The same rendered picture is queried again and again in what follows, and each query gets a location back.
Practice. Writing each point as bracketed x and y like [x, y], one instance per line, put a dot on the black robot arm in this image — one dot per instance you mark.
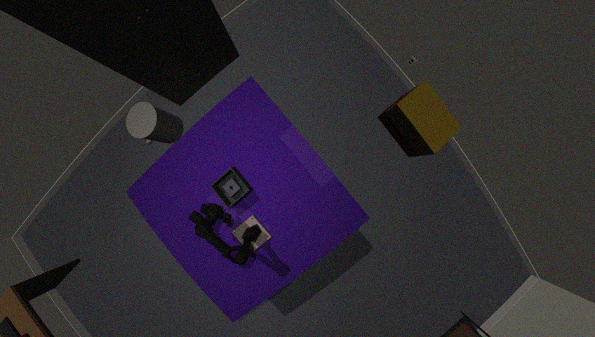
[204, 229]

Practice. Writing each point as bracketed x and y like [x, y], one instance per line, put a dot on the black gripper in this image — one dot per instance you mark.
[226, 217]

